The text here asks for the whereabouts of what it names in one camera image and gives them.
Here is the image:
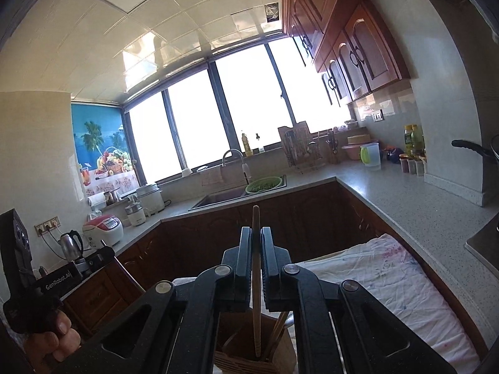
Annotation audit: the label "black wok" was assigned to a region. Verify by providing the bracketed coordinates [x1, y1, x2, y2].
[452, 134, 499, 164]

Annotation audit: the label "green colander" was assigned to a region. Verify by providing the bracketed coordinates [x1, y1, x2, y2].
[245, 176, 282, 194]

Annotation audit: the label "grey kitchen countertop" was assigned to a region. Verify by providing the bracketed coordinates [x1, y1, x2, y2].
[90, 160, 499, 250]

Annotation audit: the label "wooden cabinets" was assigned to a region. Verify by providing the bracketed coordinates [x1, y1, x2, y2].
[62, 181, 488, 359]
[281, 0, 410, 106]

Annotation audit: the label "yellow oil bottle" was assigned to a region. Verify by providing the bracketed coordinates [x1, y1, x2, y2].
[403, 124, 425, 160]

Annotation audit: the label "large white rice cooker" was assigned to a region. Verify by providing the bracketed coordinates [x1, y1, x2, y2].
[136, 182, 165, 215]

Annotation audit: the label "wall outlet strip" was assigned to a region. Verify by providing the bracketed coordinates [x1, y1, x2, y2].
[34, 216, 61, 236]

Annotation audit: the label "kitchen sink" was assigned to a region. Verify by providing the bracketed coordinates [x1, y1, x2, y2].
[188, 175, 287, 212]

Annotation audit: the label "dish rack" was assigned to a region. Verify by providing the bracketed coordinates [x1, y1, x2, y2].
[278, 122, 326, 174]

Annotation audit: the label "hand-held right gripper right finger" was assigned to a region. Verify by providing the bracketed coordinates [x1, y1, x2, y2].
[261, 227, 458, 374]

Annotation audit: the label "kitchen window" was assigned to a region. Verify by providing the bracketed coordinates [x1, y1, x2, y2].
[123, 35, 351, 180]

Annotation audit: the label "pink bowls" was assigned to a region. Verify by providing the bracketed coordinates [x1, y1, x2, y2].
[342, 134, 371, 160]

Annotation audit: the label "white and pink rice cooker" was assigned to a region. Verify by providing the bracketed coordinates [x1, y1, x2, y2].
[83, 215, 124, 248]

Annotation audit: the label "palm and fruit wall poster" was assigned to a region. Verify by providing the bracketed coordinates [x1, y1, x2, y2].
[71, 103, 139, 197]

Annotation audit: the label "wooden lower cabinets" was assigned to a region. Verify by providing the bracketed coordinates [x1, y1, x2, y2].
[62, 181, 488, 359]

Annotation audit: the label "white pitcher with green lid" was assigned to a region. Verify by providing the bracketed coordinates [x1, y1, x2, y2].
[359, 142, 381, 171]

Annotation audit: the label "person's left hand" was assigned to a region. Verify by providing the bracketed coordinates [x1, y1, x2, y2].
[21, 311, 82, 374]

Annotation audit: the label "kitchen faucet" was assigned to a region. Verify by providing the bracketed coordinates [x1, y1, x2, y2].
[222, 149, 250, 185]

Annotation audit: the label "wooden upper cabinets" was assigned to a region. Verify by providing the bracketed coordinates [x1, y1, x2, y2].
[281, 0, 410, 106]

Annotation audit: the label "wooden utensil holder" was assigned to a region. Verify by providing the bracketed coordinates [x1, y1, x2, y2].
[214, 309, 298, 374]

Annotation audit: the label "white floral tablecloth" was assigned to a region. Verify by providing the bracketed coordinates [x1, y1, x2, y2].
[173, 234, 480, 374]

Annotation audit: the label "steel electric kettle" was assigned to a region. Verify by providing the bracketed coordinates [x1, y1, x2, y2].
[59, 230, 94, 277]

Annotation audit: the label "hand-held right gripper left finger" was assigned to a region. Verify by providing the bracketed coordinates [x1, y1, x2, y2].
[51, 227, 254, 374]

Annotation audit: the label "dish cloth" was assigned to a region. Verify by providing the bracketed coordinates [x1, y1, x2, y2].
[201, 165, 225, 188]

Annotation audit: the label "gas stove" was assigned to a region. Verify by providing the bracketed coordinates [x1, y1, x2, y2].
[464, 218, 499, 269]

